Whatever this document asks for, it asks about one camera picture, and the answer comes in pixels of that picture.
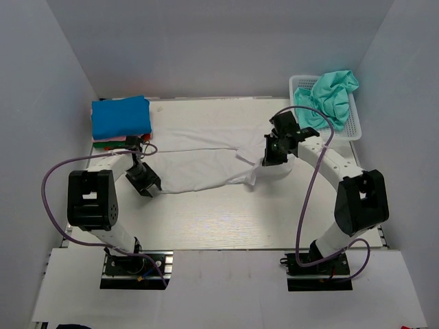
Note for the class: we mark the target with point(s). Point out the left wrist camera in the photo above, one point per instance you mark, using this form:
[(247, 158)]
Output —
[(133, 143)]

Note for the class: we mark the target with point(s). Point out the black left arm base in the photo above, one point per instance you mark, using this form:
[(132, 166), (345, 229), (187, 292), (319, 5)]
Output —
[(137, 273)]

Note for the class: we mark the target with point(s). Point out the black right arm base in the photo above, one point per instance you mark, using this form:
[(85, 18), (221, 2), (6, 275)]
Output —
[(331, 275)]

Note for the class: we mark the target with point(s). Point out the teal crumpled t shirt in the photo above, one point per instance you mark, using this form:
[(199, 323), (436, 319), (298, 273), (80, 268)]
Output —
[(329, 95)]

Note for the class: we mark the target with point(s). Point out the green folded t shirt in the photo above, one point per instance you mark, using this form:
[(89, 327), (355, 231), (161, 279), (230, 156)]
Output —
[(109, 144)]

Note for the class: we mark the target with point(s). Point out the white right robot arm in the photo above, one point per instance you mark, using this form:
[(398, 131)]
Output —
[(361, 201)]

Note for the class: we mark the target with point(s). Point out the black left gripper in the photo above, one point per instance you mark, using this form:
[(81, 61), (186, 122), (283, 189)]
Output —
[(151, 177)]

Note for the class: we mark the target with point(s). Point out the pink folded t shirt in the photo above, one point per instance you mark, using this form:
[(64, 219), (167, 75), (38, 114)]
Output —
[(117, 138)]

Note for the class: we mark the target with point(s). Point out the blue folded t shirt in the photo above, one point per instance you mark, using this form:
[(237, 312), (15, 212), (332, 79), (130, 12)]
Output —
[(120, 117)]

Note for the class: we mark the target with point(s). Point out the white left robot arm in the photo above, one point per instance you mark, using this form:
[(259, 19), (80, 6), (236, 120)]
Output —
[(92, 198)]

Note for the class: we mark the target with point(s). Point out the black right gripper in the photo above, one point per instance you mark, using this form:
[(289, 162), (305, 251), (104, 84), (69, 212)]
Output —
[(269, 158)]

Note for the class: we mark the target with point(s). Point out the white t shirt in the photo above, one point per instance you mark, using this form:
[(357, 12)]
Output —
[(200, 158)]

